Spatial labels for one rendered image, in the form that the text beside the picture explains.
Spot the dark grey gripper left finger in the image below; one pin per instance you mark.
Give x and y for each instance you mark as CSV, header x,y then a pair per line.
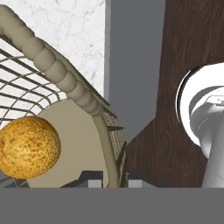
x,y
92,176

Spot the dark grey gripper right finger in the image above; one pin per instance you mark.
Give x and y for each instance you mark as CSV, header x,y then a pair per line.
x,y
134,176

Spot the golden brown round bread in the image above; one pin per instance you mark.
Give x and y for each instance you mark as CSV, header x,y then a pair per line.
x,y
27,147

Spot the white round object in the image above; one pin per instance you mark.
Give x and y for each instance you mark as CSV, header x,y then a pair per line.
x,y
210,131

